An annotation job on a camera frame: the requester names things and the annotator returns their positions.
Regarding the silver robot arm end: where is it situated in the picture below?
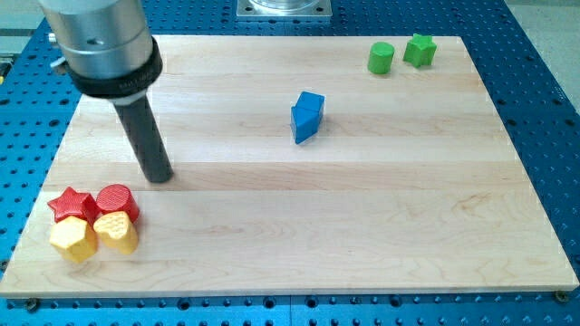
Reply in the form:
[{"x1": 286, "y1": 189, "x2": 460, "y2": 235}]
[{"x1": 39, "y1": 0, "x2": 162, "y2": 105}]

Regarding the light wooden board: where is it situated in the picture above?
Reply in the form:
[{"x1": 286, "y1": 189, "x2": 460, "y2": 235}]
[{"x1": 1, "y1": 35, "x2": 578, "y2": 298}]

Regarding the blue triangular block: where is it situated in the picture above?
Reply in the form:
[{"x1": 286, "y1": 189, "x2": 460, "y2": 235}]
[{"x1": 291, "y1": 106, "x2": 324, "y2": 144}]

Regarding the blue cube block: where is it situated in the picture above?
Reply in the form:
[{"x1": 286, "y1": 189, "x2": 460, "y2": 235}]
[{"x1": 295, "y1": 91, "x2": 325, "y2": 113}]

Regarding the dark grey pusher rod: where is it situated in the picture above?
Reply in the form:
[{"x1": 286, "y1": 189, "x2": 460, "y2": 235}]
[{"x1": 112, "y1": 94, "x2": 173, "y2": 183}]

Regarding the green cylinder block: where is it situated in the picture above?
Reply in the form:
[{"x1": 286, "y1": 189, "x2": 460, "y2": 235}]
[{"x1": 367, "y1": 42, "x2": 395, "y2": 74}]

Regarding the green star block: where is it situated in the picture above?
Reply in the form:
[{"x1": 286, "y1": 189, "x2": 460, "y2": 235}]
[{"x1": 403, "y1": 34, "x2": 437, "y2": 68}]

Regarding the red cylinder block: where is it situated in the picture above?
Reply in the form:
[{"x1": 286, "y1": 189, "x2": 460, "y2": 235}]
[{"x1": 96, "y1": 184, "x2": 140, "y2": 223}]

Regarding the yellow heart block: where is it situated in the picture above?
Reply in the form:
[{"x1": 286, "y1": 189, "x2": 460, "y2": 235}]
[{"x1": 93, "y1": 211, "x2": 139, "y2": 254}]

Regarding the red star block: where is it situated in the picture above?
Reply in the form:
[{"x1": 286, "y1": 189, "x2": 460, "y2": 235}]
[{"x1": 47, "y1": 187, "x2": 101, "y2": 225}]

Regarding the yellow hexagon block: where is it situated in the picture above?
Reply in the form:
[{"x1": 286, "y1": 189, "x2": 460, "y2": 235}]
[{"x1": 49, "y1": 216, "x2": 98, "y2": 264}]

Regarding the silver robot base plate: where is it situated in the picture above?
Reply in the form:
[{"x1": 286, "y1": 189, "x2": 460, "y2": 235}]
[{"x1": 236, "y1": 0, "x2": 333, "y2": 21}]

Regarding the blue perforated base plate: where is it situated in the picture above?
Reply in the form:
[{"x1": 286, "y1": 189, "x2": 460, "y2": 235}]
[{"x1": 1, "y1": 0, "x2": 579, "y2": 325}]

